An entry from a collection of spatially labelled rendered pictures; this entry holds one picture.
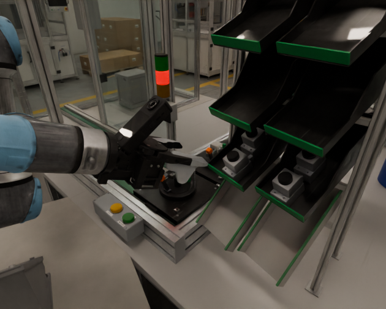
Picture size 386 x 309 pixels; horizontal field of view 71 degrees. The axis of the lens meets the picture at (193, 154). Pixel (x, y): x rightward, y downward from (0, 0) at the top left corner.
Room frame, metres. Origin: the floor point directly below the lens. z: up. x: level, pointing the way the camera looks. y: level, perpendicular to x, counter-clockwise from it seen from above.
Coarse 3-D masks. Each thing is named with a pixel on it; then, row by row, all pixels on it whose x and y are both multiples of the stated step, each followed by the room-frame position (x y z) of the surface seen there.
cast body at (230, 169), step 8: (232, 152) 0.56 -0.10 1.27; (240, 152) 0.57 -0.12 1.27; (224, 160) 0.56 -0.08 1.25; (232, 160) 0.54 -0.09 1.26; (240, 160) 0.54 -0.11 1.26; (248, 160) 0.56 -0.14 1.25; (224, 168) 0.57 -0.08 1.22; (232, 168) 0.54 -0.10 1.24; (240, 168) 0.54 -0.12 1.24; (248, 168) 0.56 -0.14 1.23; (232, 176) 0.54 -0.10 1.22; (240, 176) 0.55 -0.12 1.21
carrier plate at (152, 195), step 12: (204, 180) 0.86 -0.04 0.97; (144, 192) 0.79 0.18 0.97; (156, 192) 0.79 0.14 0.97; (204, 192) 0.79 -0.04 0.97; (156, 204) 0.72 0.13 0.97; (168, 204) 0.72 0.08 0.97; (180, 204) 0.72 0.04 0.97; (192, 204) 0.72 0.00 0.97; (168, 216) 0.66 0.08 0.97; (180, 216) 0.66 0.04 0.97
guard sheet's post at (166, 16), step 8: (160, 0) 1.04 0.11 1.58; (168, 0) 1.04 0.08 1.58; (160, 8) 1.04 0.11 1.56; (168, 8) 1.04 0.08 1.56; (160, 16) 1.04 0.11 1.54; (168, 16) 1.04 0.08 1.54; (168, 24) 1.04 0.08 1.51; (168, 32) 1.03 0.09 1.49; (168, 40) 1.03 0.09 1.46; (168, 48) 1.03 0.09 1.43; (168, 56) 1.03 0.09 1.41; (168, 64) 1.03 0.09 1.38; (168, 128) 1.04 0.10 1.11; (168, 136) 1.04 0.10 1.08
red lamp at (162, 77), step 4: (156, 72) 1.01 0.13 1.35; (160, 72) 1.00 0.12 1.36; (164, 72) 1.00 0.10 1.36; (168, 72) 1.02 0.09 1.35; (156, 76) 1.01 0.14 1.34; (160, 76) 1.00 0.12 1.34; (164, 76) 1.00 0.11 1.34; (168, 76) 1.02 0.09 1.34; (156, 80) 1.01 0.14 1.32; (160, 80) 1.00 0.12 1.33; (164, 80) 1.00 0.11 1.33; (168, 80) 1.01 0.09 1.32; (160, 84) 1.00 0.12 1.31; (164, 84) 1.00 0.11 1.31
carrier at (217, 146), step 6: (210, 144) 1.13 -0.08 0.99; (216, 144) 1.12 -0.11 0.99; (222, 144) 1.03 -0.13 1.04; (216, 150) 1.04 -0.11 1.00; (204, 156) 1.04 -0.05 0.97; (198, 168) 0.95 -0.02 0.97; (204, 168) 0.95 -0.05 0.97; (198, 174) 0.92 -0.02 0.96; (204, 174) 0.90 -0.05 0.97; (210, 174) 0.90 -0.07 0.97; (216, 174) 0.90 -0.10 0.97; (210, 180) 0.87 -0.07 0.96; (216, 180) 0.86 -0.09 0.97; (222, 180) 0.86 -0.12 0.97
